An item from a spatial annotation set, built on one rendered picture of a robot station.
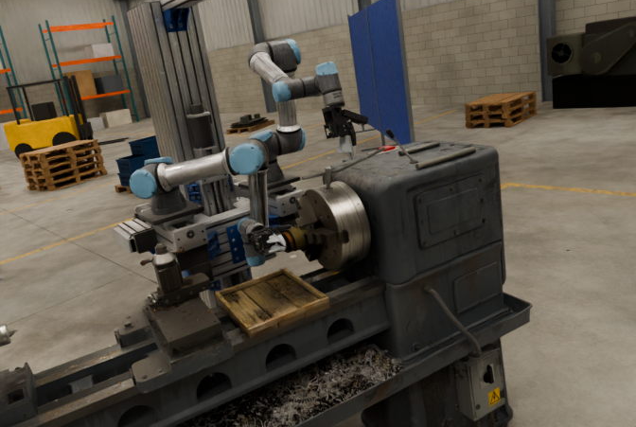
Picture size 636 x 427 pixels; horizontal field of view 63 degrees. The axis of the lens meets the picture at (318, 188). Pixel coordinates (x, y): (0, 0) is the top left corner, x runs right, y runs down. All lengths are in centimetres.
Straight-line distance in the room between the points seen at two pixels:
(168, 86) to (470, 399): 184
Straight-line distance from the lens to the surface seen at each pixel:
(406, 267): 191
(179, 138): 245
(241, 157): 194
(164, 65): 243
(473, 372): 226
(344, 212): 180
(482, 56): 1292
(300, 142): 246
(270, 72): 208
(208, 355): 164
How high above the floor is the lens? 171
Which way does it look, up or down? 15 degrees down
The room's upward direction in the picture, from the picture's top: 9 degrees counter-clockwise
